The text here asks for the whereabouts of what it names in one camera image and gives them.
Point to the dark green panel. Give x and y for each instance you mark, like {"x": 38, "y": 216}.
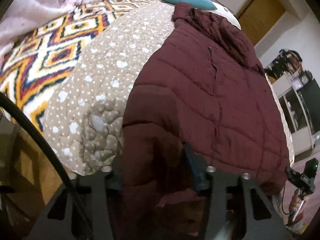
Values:
{"x": 311, "y": 105}

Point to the maroon quilted puffer coat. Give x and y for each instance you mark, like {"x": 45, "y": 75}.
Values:
{"x": 200, "y": 92}

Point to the white plush pillow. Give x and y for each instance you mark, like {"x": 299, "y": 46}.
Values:
{"x": 230, "y": 17}

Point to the person's right hand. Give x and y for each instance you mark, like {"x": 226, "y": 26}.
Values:
{"x": 295, "y": 200}

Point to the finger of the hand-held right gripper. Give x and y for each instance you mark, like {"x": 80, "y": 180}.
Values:
{"x": 292, "y": 174}

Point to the cluttered white shelf unit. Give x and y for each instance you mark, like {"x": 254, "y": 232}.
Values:
{"x": 287, "y": 87}

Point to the pale pink fluffy comforter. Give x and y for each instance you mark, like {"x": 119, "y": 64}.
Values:
{"x": 37, "y": 2}

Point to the beige dotted quilt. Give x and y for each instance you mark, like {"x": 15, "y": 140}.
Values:
{"x": 105, "y": 80}

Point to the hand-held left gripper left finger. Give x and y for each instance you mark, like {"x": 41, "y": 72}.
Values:
{"x": 115, "y": 182}

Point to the wooden door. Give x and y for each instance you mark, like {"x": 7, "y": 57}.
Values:
{"x": 265, "y": 15}

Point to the geometric patterned blanket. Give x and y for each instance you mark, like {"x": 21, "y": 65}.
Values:
{"x": 50, "y": 62}

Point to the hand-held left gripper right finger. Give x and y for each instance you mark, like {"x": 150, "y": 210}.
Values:
{"x": 198, "y": 177}

